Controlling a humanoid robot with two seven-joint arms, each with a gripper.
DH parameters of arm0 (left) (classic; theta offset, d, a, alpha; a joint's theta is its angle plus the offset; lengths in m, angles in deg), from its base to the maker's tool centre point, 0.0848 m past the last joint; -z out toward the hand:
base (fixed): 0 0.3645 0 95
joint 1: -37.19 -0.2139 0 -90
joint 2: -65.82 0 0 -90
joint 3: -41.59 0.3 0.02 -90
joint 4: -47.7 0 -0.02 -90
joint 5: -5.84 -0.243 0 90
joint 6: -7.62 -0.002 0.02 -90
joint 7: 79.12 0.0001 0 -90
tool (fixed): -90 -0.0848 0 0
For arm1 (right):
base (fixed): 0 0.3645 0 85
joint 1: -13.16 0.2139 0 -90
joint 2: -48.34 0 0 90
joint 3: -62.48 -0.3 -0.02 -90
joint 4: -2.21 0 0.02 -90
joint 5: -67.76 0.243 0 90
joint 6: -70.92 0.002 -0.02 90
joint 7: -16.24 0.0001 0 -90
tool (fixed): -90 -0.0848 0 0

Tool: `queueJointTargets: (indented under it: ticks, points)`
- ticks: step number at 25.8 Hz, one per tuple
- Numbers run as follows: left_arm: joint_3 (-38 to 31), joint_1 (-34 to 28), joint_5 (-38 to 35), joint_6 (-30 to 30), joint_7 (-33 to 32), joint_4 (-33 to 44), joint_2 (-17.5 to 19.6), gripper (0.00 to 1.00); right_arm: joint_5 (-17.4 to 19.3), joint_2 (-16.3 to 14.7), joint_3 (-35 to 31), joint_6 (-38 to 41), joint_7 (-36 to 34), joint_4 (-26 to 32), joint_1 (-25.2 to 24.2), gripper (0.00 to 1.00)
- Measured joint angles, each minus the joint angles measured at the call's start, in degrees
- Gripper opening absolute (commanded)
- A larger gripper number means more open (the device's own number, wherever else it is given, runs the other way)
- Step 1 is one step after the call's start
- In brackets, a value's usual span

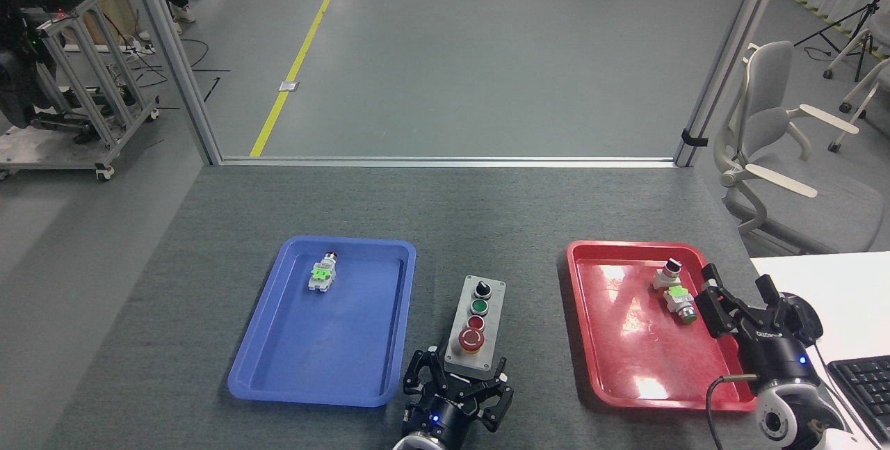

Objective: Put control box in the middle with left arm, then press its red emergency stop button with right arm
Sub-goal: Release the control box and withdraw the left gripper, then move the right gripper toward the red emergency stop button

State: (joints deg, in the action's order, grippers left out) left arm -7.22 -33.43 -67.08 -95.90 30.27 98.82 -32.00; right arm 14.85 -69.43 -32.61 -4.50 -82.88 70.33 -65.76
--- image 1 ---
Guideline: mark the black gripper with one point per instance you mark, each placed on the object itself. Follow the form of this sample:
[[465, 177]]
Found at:
[[441, 412], [779, 352]]

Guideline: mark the grey three-button control box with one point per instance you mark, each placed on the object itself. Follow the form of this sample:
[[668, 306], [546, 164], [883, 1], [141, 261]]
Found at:
[[490, 325]]

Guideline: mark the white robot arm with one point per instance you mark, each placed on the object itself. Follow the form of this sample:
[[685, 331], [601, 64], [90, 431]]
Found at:
[[416, 443], [806, 415]]

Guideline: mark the black computer mouse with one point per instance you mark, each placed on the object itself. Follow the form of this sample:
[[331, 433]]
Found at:
[[815, 321]]

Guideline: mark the white desk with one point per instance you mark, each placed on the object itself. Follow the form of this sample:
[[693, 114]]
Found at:
[[848, 283]]

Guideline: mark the red plastic tray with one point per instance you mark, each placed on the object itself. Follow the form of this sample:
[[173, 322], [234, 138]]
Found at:
[[626, 339]]

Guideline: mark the blue plastic tray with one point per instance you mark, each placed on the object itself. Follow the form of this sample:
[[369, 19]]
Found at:
[[334, 339]]

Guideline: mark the black keyboard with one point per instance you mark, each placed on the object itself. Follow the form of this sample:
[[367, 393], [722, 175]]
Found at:
[[869, 391]]

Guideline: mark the grey office chair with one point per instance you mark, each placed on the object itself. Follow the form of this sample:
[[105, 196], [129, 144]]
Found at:
[[765, 116], [869, 81]]

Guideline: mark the black tripod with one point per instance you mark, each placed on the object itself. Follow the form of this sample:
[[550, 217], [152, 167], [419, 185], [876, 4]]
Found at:
[[862, 26]]

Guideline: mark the metal floor socket plate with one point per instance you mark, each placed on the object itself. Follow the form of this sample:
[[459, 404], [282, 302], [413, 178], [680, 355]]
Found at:
[[288, 86]]

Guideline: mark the black machine on cart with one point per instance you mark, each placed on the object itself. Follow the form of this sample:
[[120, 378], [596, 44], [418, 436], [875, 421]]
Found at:
[[17, 74]]

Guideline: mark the green-headed push button switch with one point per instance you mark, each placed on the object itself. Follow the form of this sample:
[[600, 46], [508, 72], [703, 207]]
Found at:
[[680, 302]]

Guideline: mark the black selector switch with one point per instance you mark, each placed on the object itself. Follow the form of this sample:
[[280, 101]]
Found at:
[[667, 275]]

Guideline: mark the red-headed push button switch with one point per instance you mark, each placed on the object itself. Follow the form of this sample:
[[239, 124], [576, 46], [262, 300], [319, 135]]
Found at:
[[322, 273]]

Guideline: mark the black post clip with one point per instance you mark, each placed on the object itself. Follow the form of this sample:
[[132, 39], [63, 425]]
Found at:
[[694, 138]]

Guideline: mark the silver aluminium rail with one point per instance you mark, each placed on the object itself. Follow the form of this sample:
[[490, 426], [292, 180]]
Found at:
[[452, 161]]

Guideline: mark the silver aluminium post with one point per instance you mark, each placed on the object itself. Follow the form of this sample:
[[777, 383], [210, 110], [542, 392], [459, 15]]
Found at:
[[174, 53], [730, 53]]

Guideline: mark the aluminium frame cart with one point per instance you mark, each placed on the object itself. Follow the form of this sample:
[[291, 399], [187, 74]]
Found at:
[[83, 88]]

